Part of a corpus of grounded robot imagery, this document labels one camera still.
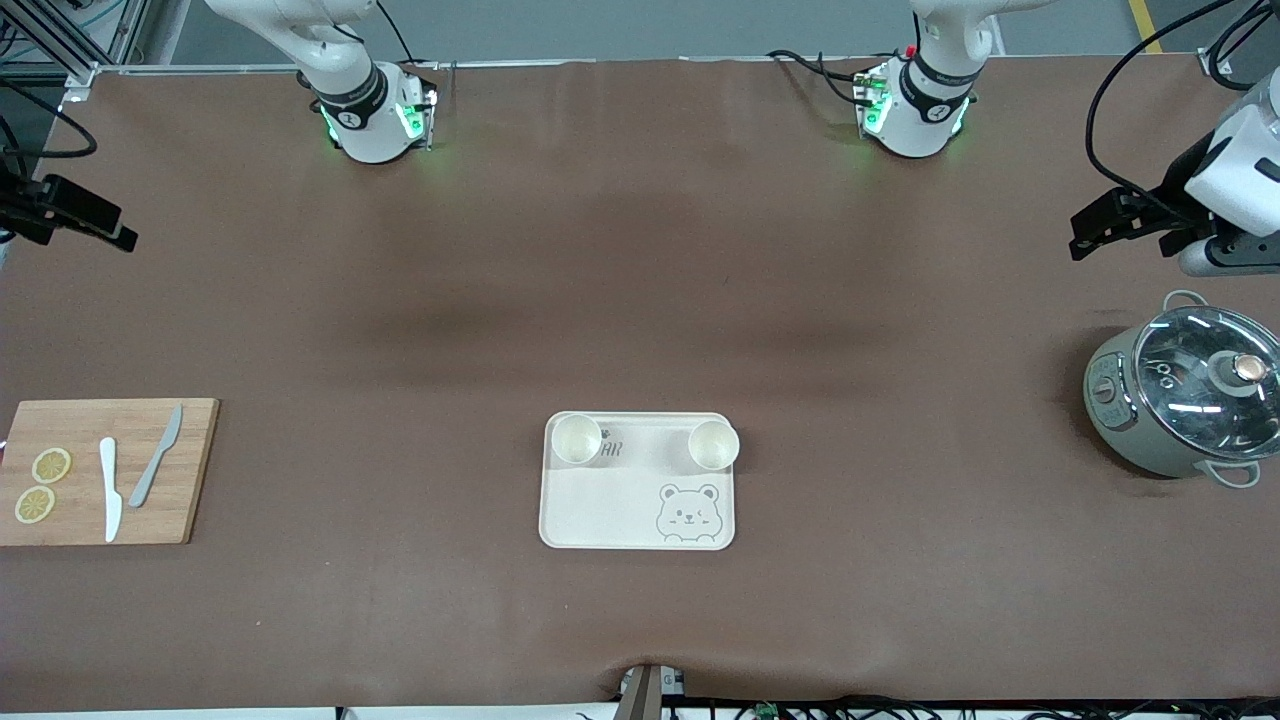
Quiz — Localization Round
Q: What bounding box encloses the white plastic cup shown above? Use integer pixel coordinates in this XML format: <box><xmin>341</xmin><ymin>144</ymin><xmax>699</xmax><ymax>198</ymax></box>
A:
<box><xmin>688</xmin><ymin>419</ymin><xmax>742</xmax><ymax>474</ymax></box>
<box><xmin>551</xmin><ymin>413</ymin><xmax>604</xmax><ymax>468</ymax></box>

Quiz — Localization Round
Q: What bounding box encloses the white bear print tray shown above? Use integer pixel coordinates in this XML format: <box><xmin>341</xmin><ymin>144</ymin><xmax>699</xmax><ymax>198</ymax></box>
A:
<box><xmin>539</xmin><ymin>411</ymin><xmax>736</xmax><ymax>551</ymax></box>

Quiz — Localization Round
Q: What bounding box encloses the glass pot lid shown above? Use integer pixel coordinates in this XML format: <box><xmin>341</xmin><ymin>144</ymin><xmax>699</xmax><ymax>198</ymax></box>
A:
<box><xmin>1133</xmin><ymin>305</ymin><xmax>1280</xmax><ymax>463</ymax></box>

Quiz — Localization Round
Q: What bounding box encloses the green electric cooking pot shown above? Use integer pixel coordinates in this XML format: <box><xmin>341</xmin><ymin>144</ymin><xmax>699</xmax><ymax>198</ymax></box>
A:
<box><xmin>1083</xmin><ymin>290</ymin><xmax>1280</xmax><ymax>489</ymax></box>

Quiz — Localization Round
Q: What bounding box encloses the grey plastic knife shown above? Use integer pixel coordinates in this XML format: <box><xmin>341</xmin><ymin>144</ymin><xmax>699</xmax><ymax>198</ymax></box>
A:
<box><xmin>127</xmin><ymin>404</ymin><xmax>185</xmax><ymax>509</ymax></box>

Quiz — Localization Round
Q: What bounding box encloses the white plastic knife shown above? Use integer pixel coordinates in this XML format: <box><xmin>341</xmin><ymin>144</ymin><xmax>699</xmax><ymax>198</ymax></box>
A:
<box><xmin>98</xmin><ymin>437</ymin><xmax>124</xmax><ymax>544</ymax></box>

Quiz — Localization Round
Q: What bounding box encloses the wooden cutting board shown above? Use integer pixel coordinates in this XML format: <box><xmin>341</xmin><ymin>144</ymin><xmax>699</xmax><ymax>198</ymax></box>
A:
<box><xmin>0</xmin><ymin>398</ymin><xmax>221</xmax><ymax>547</ymax></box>

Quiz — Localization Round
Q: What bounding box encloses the brown table mat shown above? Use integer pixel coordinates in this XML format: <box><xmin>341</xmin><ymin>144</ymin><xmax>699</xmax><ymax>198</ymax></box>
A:
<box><xmin>0</xmin><ymin>55</ymin><xmax>1280</xmax><ymax>713</ymax></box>

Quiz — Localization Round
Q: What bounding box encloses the aluminium frame strut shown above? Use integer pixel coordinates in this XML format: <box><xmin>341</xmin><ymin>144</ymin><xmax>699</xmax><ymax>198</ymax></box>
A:
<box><xmin>0</xmin><ymin>0</ymin><xmax>151</xmax><ymax>86</ymax></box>
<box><xmin>1200</xmin><ymin>0</ymin><xmax>1280</xmax><ymax>76</ymax></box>

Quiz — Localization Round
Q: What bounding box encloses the black left arm base cable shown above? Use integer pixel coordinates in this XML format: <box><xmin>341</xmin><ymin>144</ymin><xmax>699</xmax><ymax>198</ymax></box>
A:
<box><xmin>818</xmin><ymin>58</ymin><xmax>869</xmax><ymax>106</ymax></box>
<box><xmin>767</xmin><ymin>48</ymin><xmax>866</xmax><ymax>81</ymax></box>

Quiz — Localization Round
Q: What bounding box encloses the black arm base cable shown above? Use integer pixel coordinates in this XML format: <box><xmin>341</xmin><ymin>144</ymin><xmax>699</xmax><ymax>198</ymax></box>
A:
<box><xmin>375</xmin><ymin>0</ymin><xmax>418</xmax><ymax>67</ymax></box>
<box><xmin>818</xmin><ymin>58</ymin><xmax>869</xmax><ymax>106</ymax></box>
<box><xmin>767</xmin><ymin>48</ymin><xmax>866</xmax><ymax>81</ymax></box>

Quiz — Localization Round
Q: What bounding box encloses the black right arm base cable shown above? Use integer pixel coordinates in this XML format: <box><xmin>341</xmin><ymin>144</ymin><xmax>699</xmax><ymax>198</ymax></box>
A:
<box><xmin>375</xmin><ymin>0</ymin><xmax>418</xmax><ymax>67</ymax></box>

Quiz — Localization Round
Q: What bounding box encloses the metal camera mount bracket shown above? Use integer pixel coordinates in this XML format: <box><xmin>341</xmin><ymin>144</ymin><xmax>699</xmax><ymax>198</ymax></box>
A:
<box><xmin>618</xmin><ymin>662</ymin><xmax>689</xmax><ymax>720</ymax></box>

